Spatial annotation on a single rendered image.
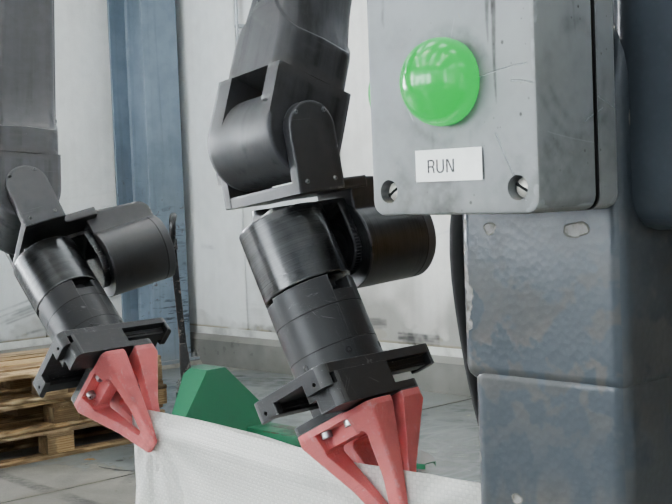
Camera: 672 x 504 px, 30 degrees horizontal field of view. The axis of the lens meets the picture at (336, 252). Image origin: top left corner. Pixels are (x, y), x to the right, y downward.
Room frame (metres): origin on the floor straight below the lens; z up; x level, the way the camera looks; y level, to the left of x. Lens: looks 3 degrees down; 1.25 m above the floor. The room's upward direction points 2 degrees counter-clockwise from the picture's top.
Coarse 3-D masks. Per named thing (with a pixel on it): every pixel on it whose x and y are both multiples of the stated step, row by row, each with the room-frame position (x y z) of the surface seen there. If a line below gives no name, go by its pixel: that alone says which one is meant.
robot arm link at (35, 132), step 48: (0, 0) 1.15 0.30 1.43; (48, 0) 1.17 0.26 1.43; (0, 48) 1.13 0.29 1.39; (48, 48) 1.14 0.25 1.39; (0, 96) 1.10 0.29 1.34; (48, 96) 1.11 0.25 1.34; (0, 144) 1.06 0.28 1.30; (48, 144) 1.08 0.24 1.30; (0, 192) 1.04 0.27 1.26; (0, 240) 1.07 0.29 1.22
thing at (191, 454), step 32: (160, 416) 0.95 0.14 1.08; (160, 448) 0.95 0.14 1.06; (192, 448) 0.91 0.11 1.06; (224, 448) 0.88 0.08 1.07; (256, 448) 0.84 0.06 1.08; (288, 448) 0.81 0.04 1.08; (160, 480) 0.95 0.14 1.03; (192, 480) 0.92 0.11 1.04; (224, 480) 0.88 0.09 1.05; (256, 480) 0.84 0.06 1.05; (288, 480) 0.81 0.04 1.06; (320, 480) 0.78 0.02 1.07; (416, 480) 0.73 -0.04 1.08; (448, 480) 0.71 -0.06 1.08
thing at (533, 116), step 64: (384, 0) 0.45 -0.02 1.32; (448, 0) 0.43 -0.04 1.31; (512, 0) 0.41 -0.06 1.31; (576, 0) 0.42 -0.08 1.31; (384, 64) 0.45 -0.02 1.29; (512, 64) 0.41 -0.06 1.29; (576, 64) 0.42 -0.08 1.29; (384, 128) 0.45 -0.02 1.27; (448, 128) 0.43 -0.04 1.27; (512, 128) 0.41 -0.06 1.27; (576, 128) 0.41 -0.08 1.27; (384, 192) 0.45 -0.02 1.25; (448, 192) 0.43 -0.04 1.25; (512, 192) 0.41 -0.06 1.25; (576, 192) 0.41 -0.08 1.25
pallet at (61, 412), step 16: (160, 384) 6.43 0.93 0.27; (48, 400) 5.95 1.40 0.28; (64, 400) 6.01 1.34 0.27; (160, 400) 6.41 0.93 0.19; (0, 416) 6.23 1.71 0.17; (16, 416) 6.21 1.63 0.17; (32, 416) 6.26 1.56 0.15; (48, 416) 6.01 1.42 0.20; (64, 416) 6.01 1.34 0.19; (80, 416) 6.14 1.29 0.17; (0, 432) 5.80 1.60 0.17; (16, 432) 5.83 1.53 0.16; (32, 432) 5.88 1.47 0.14
